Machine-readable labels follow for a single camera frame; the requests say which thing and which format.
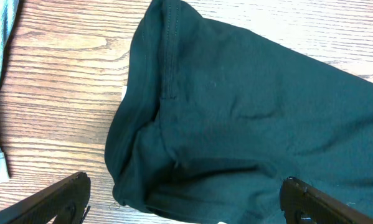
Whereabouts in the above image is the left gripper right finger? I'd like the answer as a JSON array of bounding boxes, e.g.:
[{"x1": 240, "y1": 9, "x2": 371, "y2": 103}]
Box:
[{"x1": 280, "y1": 177, "x2": 373, "y2": 224}]

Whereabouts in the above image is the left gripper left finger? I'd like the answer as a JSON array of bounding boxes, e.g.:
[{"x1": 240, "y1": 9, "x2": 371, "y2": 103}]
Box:
[{"x1": 0, "y1": 172, "x2": 91, "y2": 224}]

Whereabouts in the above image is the black t-shirt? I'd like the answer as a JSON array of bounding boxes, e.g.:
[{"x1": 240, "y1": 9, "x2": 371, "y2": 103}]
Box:
[{"x1": 105, "y1": 1, "x2": 373, "y2": 223}]

